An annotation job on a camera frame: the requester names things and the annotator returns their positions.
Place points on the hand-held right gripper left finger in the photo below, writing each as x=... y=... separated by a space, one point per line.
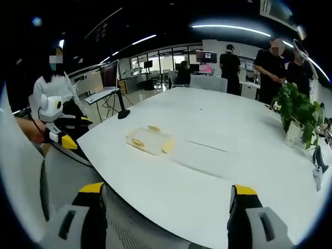
x=77 y=223

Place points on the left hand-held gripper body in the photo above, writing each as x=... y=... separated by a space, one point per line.
x=50 y=107

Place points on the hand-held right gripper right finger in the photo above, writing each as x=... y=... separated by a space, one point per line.
x=249 y=225

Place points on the yellow plastic buckle part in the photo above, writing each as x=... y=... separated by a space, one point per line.
x=168 y=147
x=153 y=127
x=137 y=142

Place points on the person's left hand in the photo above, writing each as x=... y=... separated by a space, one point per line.
x=29 y=129

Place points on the white keyboard shelf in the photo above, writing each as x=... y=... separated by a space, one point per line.
x=101 y=95

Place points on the black stand with base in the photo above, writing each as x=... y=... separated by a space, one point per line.
x=122 y=109

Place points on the grey mesh office chair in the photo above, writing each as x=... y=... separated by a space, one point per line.
x=135 y=228

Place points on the monitor on rolling stand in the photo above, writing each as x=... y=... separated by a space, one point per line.
x=110 y=74

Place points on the clear plastic tray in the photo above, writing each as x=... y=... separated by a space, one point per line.
x=149 y=141

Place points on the white plant pot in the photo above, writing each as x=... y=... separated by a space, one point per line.
x=294 y=135

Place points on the green potted plant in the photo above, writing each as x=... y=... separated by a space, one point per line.
x=295 y=106

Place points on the pink screen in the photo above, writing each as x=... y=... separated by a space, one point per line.
x=206 y=69

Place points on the ceiling light strip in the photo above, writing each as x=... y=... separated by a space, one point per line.
x=230 y=28

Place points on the ceiling air vent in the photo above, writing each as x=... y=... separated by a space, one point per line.
x=278 y=11

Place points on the wall monitor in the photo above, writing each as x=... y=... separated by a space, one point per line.
x=206 y=56

